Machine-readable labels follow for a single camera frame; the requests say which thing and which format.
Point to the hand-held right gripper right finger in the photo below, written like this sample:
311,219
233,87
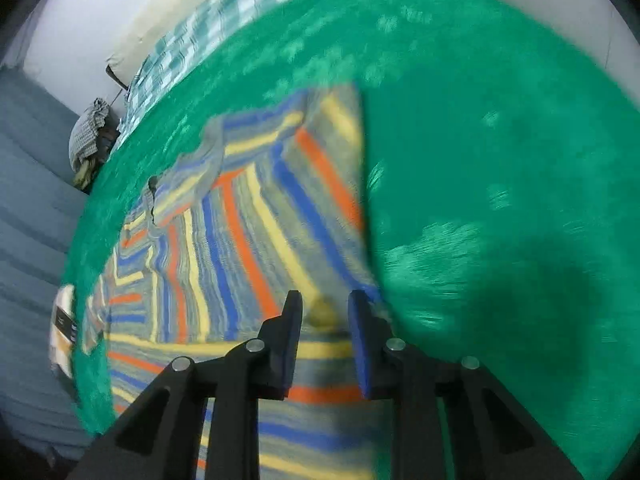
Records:
361,345

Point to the grey cloth bundle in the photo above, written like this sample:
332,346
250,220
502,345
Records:
87,135

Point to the white and black box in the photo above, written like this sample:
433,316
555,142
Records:
63,327

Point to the green blanket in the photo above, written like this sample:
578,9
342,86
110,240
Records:
475,185

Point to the checkered teal bedsheet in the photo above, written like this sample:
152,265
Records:
210,35

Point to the striped knit sweater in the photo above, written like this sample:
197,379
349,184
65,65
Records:
240,260

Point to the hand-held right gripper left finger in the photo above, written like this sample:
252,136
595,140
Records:
291,340

